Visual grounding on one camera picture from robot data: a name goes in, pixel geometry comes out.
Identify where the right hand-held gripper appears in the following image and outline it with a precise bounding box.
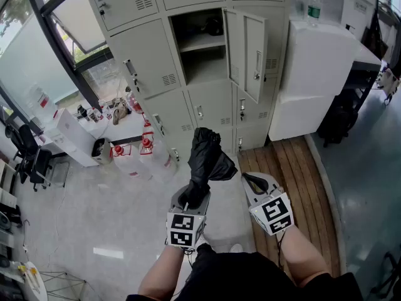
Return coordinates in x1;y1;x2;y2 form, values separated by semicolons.
240;172;295;236

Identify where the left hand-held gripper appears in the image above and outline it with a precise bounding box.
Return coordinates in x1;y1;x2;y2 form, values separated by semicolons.
165;185;211;250

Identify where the black umbrella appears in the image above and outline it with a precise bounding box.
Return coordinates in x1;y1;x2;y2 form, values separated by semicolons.
177;127;239;211

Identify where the grey metal locker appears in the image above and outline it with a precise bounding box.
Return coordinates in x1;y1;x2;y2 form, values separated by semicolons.
81;0;291;163

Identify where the person's right forearm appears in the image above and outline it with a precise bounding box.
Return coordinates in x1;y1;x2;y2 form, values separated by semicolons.
275;224;330;288

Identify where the person's left forearm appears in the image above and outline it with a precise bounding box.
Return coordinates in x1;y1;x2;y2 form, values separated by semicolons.
137;245;186;301

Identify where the person's white left shoe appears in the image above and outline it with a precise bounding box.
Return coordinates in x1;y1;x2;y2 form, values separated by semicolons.
195;233;210;250

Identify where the wooden floor platform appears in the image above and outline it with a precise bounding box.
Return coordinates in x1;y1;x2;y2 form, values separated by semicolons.
237;135;341;279

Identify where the person's black shirt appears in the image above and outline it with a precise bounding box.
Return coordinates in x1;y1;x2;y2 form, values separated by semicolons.
126;242;364;301

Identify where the black backpack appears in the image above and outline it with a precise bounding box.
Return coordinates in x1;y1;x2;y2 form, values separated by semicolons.
317;95;358;147

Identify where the white trash bin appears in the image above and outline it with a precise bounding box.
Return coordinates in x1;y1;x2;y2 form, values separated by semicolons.
91;137;113;166

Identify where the white desk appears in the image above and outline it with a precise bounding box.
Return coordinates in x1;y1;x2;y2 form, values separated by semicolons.
39;103;148;158

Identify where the white counter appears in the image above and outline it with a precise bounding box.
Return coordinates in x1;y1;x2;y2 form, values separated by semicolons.
268;19;382;142

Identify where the brown bag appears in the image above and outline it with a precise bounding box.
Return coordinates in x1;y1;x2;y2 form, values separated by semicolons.
112;101;133;126

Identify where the black round object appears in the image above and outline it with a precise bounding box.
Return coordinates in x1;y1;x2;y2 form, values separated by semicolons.
200;16;224;37

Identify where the black office chair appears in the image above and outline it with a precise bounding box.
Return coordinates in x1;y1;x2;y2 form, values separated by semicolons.
4;123;53;193

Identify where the clear plastic water bottle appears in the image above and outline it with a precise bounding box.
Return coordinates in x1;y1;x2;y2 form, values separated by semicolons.
306;0;323;28

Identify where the black hanging bag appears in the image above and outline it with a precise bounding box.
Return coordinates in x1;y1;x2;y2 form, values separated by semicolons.
360;9;390;61

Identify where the translucent jug red label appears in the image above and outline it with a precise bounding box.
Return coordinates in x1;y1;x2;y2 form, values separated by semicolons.
26;84;60;122

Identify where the white machine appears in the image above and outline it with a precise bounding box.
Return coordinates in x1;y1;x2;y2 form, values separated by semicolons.
340;0;377;43

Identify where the black framed window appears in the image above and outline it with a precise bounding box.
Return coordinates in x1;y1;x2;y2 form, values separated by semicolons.
0;0;114;128

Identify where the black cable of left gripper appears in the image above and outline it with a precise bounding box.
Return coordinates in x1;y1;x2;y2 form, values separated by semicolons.
184;247;197;270

